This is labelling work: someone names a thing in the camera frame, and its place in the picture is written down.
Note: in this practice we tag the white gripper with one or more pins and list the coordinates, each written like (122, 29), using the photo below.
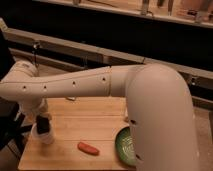
(34, 110)

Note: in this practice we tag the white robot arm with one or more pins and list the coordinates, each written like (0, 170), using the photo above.
(158, 100)

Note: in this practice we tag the black chair base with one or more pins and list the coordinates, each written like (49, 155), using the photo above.
(11, 127)

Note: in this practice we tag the wooden board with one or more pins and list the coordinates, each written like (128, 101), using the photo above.
(94, 121)

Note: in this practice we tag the orange carrot toy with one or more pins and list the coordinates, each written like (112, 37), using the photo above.
(86, 148)

